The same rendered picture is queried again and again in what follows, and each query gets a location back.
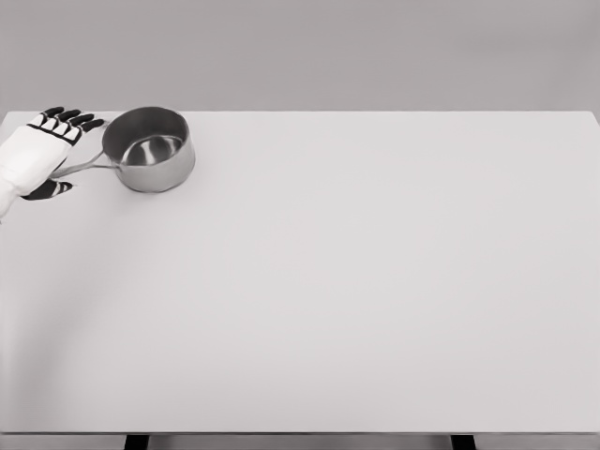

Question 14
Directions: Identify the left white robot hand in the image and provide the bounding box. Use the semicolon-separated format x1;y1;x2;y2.
0;106;106;203

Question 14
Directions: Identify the silver metal pot with handle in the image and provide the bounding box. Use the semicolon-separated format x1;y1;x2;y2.
50;106;197;194

